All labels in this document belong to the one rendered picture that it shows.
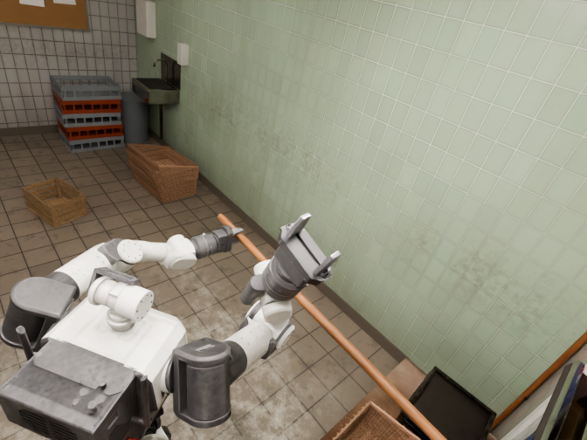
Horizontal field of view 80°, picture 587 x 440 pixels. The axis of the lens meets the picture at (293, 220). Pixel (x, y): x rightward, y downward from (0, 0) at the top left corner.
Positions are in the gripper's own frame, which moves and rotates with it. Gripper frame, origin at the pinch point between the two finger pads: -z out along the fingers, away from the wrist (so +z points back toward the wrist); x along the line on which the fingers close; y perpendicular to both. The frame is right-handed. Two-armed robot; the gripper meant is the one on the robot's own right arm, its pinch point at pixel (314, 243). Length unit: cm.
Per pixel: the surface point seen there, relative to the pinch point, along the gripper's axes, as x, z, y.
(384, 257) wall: -8, 129, 138
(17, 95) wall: 375, 294, 12
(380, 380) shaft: -35, 44, 23
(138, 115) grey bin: 310, 291, 118
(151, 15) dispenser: 351, 190, 152
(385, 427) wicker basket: -62, 92, 42
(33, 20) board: 401, 225, 50
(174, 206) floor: 160, 265, 84
